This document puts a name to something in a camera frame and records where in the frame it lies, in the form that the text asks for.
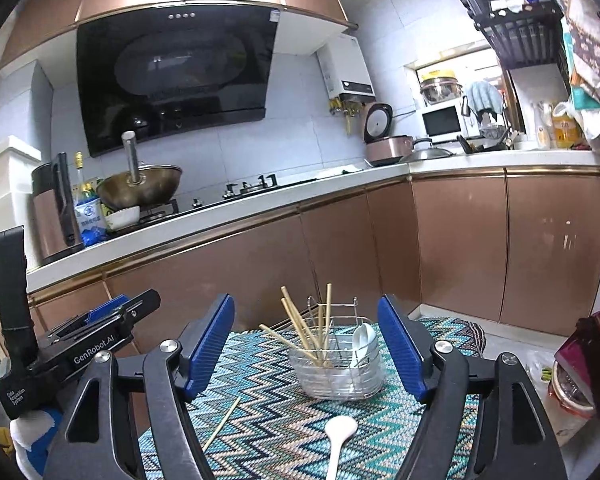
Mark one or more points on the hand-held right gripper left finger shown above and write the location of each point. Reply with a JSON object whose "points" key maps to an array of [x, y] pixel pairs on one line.
{"points": [[212, 345]]}

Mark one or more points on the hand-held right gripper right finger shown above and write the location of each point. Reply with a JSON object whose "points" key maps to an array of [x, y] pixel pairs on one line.
{"points": [[402, 350]]}

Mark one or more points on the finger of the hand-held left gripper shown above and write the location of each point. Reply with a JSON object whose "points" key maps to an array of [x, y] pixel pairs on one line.
{"points": [[137, 310], [105, 308]]}

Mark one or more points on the white ceramic spoon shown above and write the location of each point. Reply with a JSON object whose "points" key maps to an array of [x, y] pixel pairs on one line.
{"points": [[366, 334], [359, 355]]}

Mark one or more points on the bamboo chopstick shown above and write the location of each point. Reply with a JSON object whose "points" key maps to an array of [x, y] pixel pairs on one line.
{"points": [[321, 325], [222, 425], [328, 310], [292, 317], [282, 337], [297, 312]]}

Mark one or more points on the pale pink spoon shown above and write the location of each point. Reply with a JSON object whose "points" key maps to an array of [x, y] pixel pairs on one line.
{"points": [[340, 430]]}

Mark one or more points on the copper electric kettle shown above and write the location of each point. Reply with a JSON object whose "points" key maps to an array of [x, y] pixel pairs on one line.
{"points": [[50, 215]]}

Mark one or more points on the blue and white bag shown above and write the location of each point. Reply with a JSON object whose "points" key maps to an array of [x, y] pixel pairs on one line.
{"points": [[91, 225]]}

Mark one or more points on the white bowl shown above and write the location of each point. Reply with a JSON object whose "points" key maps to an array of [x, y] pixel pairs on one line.
{"points": [[124, 217]]}

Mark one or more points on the zigzag knitted cloth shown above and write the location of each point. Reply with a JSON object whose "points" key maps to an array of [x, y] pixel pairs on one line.
{"points": [[280, 425]]}

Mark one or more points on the metal wok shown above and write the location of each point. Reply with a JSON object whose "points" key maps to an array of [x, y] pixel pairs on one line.
{"points": [[140, 185]]}

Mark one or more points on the clear plastic bag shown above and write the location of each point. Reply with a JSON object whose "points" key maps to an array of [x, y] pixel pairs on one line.
{"points": [[537, 365]]}

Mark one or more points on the black gas stove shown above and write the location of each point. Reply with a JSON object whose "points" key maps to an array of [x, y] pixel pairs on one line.
{"points": [[240, 191]]}

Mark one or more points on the copper kitchen cabinets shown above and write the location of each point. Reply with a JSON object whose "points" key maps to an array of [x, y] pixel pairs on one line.
{"points": [[555, 245]]}

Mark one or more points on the metal pot lid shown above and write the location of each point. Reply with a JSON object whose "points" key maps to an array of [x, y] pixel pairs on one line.
{"points": [[427, 152]]}

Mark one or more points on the copper rice cooker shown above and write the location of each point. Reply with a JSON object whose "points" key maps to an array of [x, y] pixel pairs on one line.
{"points": [[387, 149]]}

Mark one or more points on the black frying pan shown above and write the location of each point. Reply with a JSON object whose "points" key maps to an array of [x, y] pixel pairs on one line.
{"points": [[472, 146]]}

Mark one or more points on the white microwave oven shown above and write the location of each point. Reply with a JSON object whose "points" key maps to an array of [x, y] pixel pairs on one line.
{"points": [[442, 121]]}

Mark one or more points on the black glass range hood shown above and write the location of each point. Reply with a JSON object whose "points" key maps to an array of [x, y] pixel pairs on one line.
{"points": [[180, 75]]}

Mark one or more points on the steel steamer pot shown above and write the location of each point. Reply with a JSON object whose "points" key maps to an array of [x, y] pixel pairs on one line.
{"points": [[440, 91]]}

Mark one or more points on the clear plastic bottle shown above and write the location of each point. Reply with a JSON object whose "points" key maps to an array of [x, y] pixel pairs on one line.
{"points": [[542, 127]]}

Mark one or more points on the light blue towel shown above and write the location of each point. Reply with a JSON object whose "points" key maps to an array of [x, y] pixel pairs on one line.
{"points": [[485, 97]]}

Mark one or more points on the yellow oil bottle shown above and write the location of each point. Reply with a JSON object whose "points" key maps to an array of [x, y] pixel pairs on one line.
{"points": [[564, 132]]}

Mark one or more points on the copper hood cover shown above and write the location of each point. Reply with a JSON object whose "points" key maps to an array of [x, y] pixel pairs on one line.
{"points": [[55, 15]]}

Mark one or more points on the white water heater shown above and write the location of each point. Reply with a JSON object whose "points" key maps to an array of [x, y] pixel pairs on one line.
{"points": [[347, 65]]}

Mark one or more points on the white plastic bag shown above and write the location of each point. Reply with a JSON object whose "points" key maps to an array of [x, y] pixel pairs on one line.
{"points": [[595, 122]]}

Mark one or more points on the hanging floral cloth bag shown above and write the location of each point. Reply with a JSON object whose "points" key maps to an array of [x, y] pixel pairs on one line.
{"points": [[587, 45]]}

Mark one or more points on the black wall shelf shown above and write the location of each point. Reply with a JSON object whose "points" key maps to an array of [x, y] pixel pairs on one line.
{"points": [[520, 35]]}

